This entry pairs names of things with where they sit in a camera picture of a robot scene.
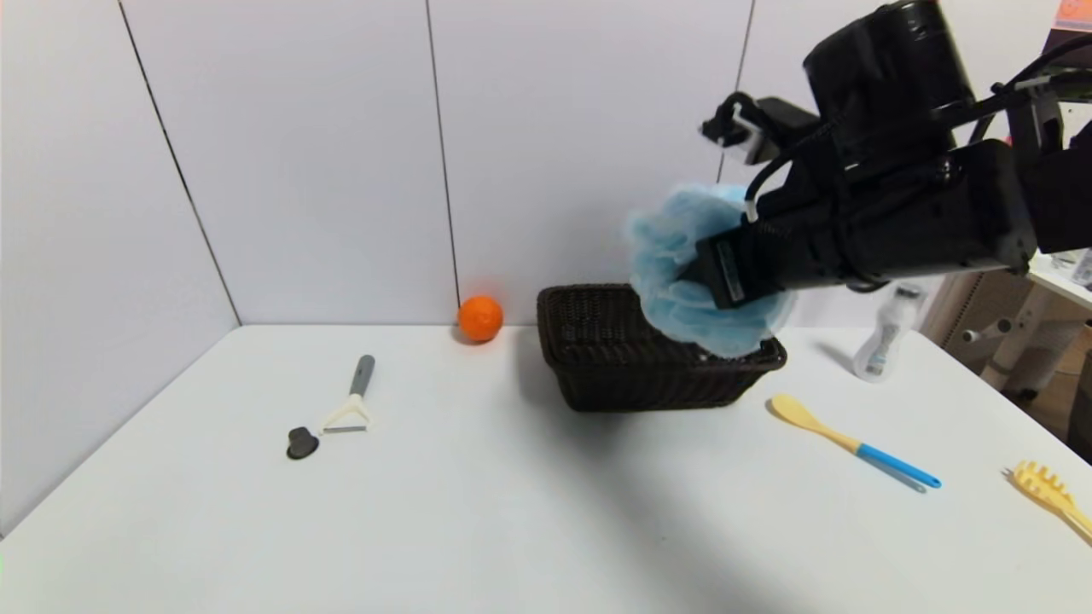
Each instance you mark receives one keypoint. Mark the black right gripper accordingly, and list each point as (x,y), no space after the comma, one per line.
(728,269)

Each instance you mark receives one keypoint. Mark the blue mesh bath loofah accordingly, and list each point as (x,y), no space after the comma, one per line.
(674,256)

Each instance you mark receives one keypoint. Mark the dark brown wicker basket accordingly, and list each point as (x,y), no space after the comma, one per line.
(614,375)

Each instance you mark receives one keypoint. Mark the clear plastic bottle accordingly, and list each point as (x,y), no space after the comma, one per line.
(874,354)

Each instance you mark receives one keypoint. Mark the orange fruit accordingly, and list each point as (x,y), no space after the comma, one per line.
(479,319)

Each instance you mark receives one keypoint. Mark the white side table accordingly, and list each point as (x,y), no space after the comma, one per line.
(1032,333)

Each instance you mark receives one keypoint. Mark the yellow pasta server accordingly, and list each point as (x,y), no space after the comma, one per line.
(1045,486)

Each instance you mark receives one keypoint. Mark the small dark grey cap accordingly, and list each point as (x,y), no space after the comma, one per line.
(301,444)

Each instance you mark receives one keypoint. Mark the orange box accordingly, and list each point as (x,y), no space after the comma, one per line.
(1075,14)

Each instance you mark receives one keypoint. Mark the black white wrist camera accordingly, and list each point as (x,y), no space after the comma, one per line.
(772,119)

